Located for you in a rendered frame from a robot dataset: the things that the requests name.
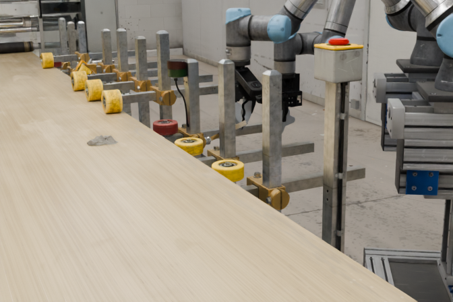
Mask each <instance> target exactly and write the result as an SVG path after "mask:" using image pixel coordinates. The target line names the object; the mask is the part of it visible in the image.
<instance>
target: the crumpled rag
mask: <svg viewBox="0 0 453 302"><path fill-rule="evenodd" d="M116 143H118V141H116V140H115V139H114V138H113V137H112V136H111V135H105V136H104V137H103V136H102V135H100V136H96V137H95V138H94V139H92V140H89V141H88V142H87V144H88V145H97V146H98V145H99V146H100V145H103V144H108V145H109V144H110V145H111V144H116Z"/></svg>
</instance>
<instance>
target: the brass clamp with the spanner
mask: <svg viewBox="0 0 453 302"><path fill-rule="evenodd" d="M177 133H181V134H183V138H199V139H201V140H203V148H205V146H206V139H205V137H204V134H203V133H202V132H200V133H195V134H189V133H187V132H186V128H185V129H183V128H181V127H178V132H177Z"/></svg>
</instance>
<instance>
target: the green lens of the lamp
mask: <svg viewBox="0 0 453 302"><path fill-rule="evenodd" d="M167 71H168V76H169V77H172V78H179V77H185V76H187V68H186V69H182V70H170V69H167Z"/></svg>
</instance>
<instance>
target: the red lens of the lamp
mask: <svg viewBox="0 0 453 302"><path fill-rule="evenodd" d="M167 68H168V69H185V68H187V60H185V61H180V62H171V61H167Z"/></svg>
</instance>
